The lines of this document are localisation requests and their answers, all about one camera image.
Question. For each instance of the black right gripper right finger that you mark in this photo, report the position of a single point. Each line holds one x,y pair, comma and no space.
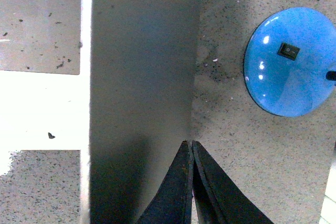
217,198

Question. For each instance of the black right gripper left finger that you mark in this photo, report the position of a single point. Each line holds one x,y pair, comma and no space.
172,203

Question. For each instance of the grey laptop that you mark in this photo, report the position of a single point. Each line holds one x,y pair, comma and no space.
96,99

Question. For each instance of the blue desk lamp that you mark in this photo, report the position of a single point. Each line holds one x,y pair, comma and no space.
289,63

